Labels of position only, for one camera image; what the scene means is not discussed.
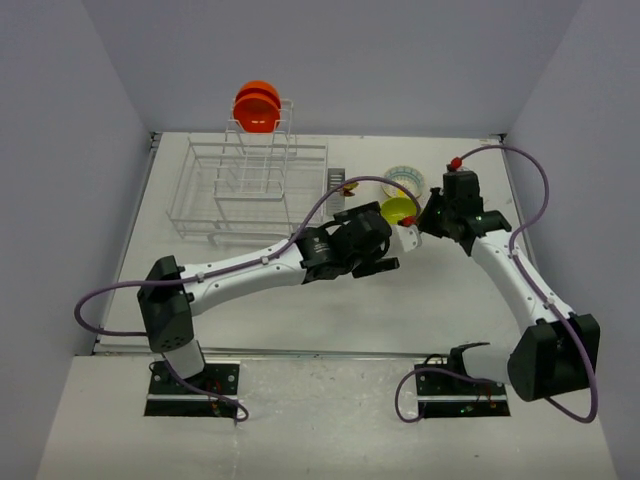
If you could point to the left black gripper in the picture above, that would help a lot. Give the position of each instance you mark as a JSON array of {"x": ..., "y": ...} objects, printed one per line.
[{"x": 376, "y": 260}]

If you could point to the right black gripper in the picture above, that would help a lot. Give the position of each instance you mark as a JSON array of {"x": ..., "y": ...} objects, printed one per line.
[{"x": 426, "y": 223}]

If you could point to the lime green bowl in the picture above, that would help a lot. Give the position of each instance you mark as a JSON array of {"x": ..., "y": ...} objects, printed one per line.
[{"x": 399, "y": 211}]

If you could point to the yellow sun pattern bowl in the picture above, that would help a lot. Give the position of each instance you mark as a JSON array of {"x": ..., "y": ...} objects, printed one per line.
[{"x": 409, "y": 177}]

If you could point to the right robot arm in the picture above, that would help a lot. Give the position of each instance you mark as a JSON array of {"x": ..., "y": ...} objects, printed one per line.
[{"x": 557, "y": 350}]

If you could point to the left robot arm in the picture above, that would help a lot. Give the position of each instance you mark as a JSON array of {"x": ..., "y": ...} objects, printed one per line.
[{"x": 172, "y": 295}]

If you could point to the grey cutlery holder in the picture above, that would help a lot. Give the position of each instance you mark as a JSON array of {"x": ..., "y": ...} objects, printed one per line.
[{"x": 335, "y": 203}]

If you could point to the small brown object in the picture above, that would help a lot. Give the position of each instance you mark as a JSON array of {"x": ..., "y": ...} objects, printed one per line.
[{"x": 348, "y": 190}]

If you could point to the front orange bowl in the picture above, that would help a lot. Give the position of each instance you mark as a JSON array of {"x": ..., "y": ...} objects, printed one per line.
[{"x": 257, "y": 113}]

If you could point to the orange bowl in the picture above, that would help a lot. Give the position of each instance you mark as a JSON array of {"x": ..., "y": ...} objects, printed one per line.
[
  {"x": 257, "y": 113},
  {"x": 260, "y": 87}
]

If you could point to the rear orange bowl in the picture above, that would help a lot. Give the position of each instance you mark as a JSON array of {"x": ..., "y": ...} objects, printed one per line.
[{"x": 260, "y": 87}]

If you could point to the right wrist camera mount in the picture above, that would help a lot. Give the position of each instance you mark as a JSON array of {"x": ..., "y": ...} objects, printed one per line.
[{"x": 456, "y": 165}]

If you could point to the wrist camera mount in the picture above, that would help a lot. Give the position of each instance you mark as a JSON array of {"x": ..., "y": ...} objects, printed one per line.
[
  {"x": 456, "y": 165},
  {"x": 408, "y": 236}
]

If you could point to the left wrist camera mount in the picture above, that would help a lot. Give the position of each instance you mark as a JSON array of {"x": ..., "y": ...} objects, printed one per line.
[{"x": 408, "y": 236}]

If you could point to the white wire dish rack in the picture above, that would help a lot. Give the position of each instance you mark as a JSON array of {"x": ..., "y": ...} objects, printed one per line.
[{"x": 239, "y": 187}]

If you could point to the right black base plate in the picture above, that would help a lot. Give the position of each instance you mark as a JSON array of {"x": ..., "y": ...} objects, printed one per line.
[{"x": 443, "y": 397}]

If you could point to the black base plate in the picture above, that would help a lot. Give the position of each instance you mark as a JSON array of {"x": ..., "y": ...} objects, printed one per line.
[
  {"x": 166, "y": 397},
  {"x": 443, "y": 397}
]

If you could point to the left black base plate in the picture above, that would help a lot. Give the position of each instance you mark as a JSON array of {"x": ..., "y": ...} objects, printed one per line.
[{"x": 166, "y": 397}]

